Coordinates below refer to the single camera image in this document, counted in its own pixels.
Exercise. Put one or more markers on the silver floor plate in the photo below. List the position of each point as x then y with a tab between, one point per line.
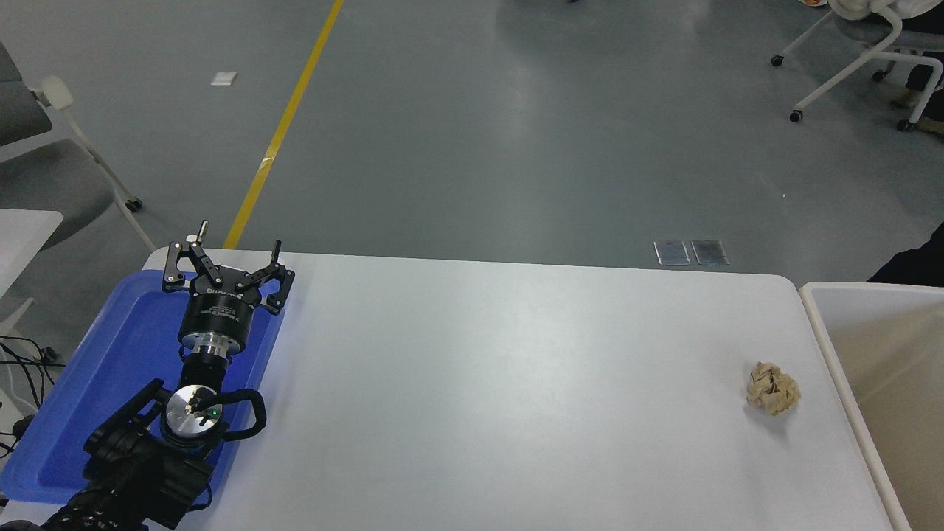
709	251
672	252

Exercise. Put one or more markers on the white frame wheeled chair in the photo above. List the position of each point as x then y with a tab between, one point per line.
855	63

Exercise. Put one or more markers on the crumpled tan paper ball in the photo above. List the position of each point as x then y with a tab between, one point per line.
773	389

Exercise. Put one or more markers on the small white side table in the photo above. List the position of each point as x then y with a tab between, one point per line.
22	236

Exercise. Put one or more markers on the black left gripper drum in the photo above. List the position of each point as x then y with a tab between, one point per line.
217	313

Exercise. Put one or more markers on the blue plastic tray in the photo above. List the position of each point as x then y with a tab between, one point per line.
110	369

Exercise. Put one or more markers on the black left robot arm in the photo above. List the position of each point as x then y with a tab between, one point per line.
133	472

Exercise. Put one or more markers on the large pale bin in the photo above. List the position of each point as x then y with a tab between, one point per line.
907	413

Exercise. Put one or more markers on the grey office chair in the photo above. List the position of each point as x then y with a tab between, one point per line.
44	177

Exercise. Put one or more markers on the yellow floor tape line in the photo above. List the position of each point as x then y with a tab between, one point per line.
282	125

